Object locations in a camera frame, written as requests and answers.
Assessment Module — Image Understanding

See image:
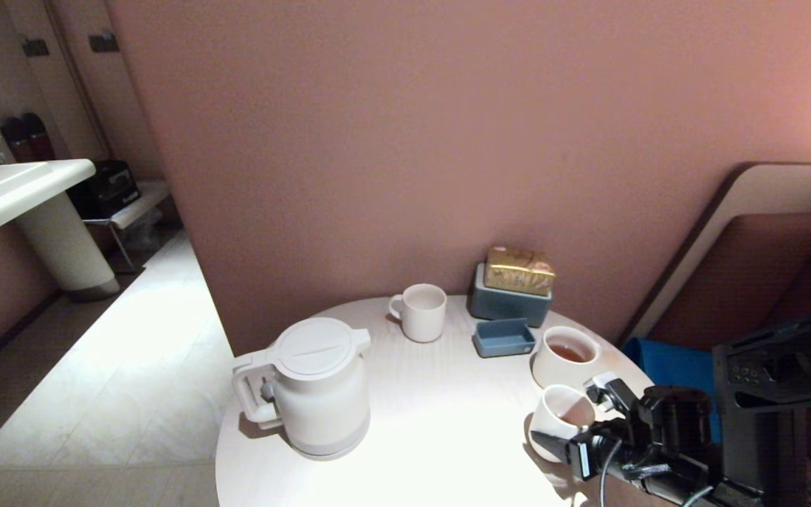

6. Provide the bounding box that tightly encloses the gold foil packet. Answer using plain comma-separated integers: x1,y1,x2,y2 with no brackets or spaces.
484,245,557,296

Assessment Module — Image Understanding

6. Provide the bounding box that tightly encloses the small blue tray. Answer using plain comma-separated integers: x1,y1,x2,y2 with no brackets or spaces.
472,318,536,358

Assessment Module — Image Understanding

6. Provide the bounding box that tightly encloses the white mug with handle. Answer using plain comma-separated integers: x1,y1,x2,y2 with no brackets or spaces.
388,283,447,344

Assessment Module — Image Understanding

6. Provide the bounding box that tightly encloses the blue rectangular box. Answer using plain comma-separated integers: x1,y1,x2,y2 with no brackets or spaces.
469,263,553,328

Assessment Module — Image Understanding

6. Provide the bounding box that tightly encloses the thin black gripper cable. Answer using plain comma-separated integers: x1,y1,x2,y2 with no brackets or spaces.
597,437,624,507

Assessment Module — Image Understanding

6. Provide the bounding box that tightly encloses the dark brown bottle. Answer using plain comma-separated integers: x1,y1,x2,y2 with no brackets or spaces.
0,117,30,163
20,113,54,161

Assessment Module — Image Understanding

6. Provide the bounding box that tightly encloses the white round kettle base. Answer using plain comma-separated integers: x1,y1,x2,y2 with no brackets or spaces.
286,422,371,461

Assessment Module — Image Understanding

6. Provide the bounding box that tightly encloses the brown booth bench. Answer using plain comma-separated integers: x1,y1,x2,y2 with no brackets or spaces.
617,162,811,353

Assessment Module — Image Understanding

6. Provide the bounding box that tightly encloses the black box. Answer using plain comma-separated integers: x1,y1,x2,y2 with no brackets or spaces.
68,161,141,220

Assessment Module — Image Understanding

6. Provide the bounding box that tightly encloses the large white ribbed cup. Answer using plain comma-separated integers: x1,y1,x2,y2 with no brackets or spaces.
531,325,601,392

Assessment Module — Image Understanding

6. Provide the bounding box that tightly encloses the white ribbed cylinder bin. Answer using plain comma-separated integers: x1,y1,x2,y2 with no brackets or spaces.
13,192,121,303

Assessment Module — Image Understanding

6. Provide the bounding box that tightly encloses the white metal-legged shelf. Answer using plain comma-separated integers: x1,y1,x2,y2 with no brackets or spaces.
82,182,170,274

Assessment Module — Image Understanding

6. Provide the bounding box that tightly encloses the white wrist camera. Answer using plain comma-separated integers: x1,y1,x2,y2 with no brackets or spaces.
584,372,640,420

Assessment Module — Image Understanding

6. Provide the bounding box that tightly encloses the small white ribbed cup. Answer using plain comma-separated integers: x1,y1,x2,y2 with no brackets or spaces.
529,384,598,463

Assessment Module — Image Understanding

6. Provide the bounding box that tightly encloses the blue cloth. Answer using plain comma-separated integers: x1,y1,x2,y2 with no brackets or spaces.
622,337,724,444

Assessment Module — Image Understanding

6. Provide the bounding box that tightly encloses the white electric kettle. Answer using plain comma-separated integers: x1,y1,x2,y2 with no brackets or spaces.
232,318,372,461

